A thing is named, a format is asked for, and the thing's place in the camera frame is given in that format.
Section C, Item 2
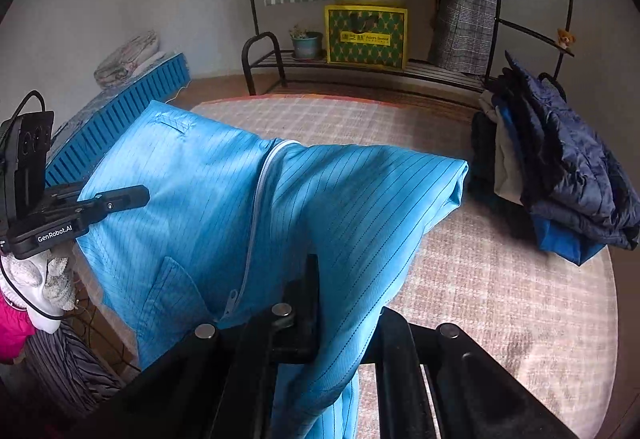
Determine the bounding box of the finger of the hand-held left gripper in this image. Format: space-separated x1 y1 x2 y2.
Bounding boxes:
75 185 151 227

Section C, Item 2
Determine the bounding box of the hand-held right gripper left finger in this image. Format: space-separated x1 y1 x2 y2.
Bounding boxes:
100 253 322 439

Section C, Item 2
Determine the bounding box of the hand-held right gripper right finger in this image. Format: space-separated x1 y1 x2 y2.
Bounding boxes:
367 305 583 439

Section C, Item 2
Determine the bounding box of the blue pinstriped work coat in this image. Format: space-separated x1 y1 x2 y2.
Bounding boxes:
75 100 470 439

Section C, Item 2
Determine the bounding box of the person's left forearm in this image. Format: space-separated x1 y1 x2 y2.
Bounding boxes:
0 291 37 362

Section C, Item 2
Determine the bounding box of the black metal clothes rack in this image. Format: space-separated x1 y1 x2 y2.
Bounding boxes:
237 0 586 97

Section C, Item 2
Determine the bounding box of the person's left hand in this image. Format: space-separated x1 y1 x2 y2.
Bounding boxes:
0 251 78 335

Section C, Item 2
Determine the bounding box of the blue slatted bed base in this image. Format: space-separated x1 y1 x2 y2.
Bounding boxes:
45 53 193 187

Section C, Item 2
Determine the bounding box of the beige plaid blanket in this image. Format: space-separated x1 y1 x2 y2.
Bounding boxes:
190 94 618 439

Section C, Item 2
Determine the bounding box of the floral folded quilt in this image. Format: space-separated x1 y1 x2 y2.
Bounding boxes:
94 31 166 87

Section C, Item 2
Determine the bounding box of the person's striped trouser leg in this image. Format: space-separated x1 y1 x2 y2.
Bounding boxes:
22 319 126 415

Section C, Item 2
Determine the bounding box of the blue folded garment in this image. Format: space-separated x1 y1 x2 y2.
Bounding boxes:
497 104 606 266

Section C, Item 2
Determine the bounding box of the white folded garment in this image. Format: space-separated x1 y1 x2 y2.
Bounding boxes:
479 89 523 207

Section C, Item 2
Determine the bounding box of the black folded garment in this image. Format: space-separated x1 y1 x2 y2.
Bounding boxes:
470 111 501 190

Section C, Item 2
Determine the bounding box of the small potted plant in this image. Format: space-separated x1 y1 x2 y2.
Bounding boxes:
289 24 323 60

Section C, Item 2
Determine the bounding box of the navy quilted jacket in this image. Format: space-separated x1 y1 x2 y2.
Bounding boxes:
497 50 640 250

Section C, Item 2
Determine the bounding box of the yellow green patterned box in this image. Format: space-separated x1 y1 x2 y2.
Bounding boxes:
324 0 410 70

